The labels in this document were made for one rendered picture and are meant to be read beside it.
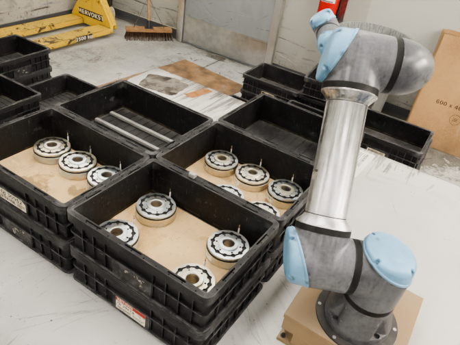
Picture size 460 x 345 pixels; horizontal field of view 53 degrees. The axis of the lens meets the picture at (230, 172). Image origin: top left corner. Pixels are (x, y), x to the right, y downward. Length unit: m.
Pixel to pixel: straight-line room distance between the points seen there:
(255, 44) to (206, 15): 0.57
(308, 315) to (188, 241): 0.33
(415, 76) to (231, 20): 3.59
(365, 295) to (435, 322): 0.40
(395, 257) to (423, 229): 0.68
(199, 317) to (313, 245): 0.27
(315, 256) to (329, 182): 0.15
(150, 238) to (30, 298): 0.31
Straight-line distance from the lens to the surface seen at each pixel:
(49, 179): 1.36
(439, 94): 3.79
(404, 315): 1.21
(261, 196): 1.34
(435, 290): 1.46
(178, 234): 1.17
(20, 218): 1.28
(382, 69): 0.98
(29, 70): 2.81
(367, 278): 0.97
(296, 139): 1.66
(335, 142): 0.95
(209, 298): 0.91
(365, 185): 1.76
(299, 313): 1.11
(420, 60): 1.01
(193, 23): 4.75
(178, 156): 1.34
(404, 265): 0.98
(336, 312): 1.10
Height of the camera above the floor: 1.62
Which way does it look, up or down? 34 degrees down
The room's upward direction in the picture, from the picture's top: 9 degrees clockwise
